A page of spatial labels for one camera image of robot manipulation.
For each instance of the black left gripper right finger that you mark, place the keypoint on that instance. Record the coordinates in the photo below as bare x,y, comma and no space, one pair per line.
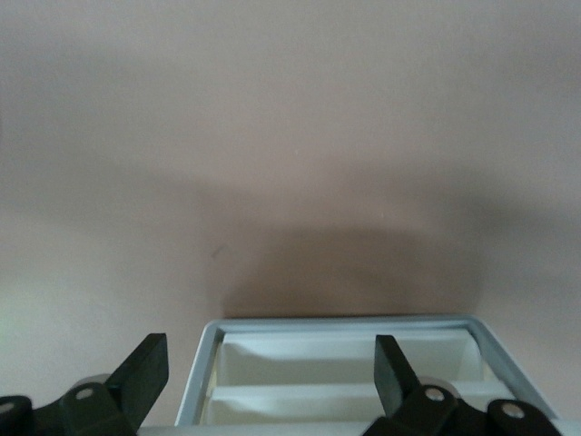
399,390

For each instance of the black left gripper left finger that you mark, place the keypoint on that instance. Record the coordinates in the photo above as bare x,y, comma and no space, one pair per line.
113,395

